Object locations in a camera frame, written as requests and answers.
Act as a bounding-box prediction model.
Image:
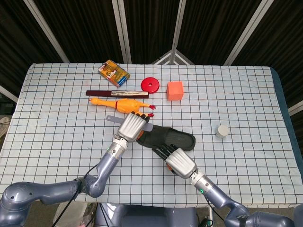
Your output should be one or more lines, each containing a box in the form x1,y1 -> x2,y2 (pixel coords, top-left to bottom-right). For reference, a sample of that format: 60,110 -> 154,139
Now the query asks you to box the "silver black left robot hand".
113,113 -> 150,143

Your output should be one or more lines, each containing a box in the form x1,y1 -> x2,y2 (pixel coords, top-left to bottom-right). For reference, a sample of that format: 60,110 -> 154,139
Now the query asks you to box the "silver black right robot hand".
151,141 -> 198,180

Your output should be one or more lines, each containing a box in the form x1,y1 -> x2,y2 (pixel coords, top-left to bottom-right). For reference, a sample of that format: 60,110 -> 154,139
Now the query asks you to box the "grey scrubbing brush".
106,115 -> 154,132

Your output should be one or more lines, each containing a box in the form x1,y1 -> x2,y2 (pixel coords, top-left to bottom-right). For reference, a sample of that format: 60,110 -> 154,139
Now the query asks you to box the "black slipper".
135,125 -> 196,153

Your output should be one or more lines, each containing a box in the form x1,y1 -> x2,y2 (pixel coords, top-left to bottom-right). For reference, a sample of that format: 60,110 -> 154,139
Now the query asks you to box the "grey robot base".
94,203 -> 198,227

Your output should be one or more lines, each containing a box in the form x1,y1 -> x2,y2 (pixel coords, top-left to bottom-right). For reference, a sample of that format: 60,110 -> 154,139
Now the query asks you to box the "yellow rubber chicken toy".
88,97 -> 157,118

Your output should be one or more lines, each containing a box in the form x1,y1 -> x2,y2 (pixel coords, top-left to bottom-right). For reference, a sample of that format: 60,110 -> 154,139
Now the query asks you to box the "red round disc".
141,77 -> 160,93

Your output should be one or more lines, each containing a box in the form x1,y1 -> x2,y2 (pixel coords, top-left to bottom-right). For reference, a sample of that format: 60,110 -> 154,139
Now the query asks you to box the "dark red long stick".
86,90 -> 150,99

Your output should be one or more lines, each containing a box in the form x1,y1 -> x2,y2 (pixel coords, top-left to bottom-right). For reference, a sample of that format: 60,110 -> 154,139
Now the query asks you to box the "small white round jar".
215,124 -> 230,139

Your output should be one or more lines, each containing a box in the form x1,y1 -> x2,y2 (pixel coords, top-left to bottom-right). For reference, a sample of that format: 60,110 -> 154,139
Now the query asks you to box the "white checked tablecloth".
0,62 -> 300,209

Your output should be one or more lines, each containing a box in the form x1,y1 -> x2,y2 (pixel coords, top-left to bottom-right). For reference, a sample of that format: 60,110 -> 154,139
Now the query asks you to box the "orange cube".
166,81 -> 185,102

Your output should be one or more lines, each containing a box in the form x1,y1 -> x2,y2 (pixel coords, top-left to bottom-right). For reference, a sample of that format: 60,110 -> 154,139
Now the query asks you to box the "colourful printed card box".
98,60 -> 131,87

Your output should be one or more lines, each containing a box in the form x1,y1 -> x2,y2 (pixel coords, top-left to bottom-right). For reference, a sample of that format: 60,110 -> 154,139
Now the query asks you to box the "blue table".
271,67 -> 303,190

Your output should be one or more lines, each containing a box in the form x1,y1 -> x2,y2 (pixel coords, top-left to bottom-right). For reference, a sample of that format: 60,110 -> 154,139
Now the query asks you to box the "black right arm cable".
204,195 -> 227,227

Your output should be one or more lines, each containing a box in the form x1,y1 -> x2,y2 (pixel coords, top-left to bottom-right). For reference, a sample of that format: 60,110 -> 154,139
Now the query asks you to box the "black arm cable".
52,162 -> 101,227
204,195 -> 227,227

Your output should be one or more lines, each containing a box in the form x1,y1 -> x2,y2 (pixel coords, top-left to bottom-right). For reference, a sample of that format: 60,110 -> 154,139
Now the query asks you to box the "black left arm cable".
52,162 -> 101,227

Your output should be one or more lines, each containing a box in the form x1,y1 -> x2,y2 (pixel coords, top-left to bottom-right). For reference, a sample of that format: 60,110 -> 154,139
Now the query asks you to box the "white triangular frame foot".
151,49 -> 195,66

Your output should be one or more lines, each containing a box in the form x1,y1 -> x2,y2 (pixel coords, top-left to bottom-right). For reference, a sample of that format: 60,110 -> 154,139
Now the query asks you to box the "white partition frame post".
112,0 -> 132,64
23,0 -> 70,63
223,0 -> 272,66
170,0 -> 188,65

